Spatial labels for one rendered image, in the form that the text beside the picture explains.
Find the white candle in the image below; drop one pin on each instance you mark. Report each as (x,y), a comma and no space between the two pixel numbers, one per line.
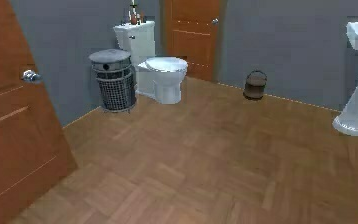
(133,4)

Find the brown small bin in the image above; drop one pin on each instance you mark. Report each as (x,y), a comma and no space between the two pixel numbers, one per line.
(255,86)

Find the white pedestal sink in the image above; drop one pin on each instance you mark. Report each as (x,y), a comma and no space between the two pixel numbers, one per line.
(357,83)

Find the silver round door knob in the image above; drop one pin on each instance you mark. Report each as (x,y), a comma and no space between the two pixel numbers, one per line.
(215,21)
(30,76)

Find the white toilet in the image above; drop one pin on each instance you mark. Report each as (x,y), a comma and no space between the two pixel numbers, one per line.
(160,71)

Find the brown wooden room door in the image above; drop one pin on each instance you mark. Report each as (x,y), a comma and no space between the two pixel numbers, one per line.
(17,133)
(192,36)

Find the brown bottle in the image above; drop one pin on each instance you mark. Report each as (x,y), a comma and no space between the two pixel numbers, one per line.
(134,18)

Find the dark grey bottle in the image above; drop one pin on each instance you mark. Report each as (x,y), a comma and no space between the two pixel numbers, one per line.
(125,17)

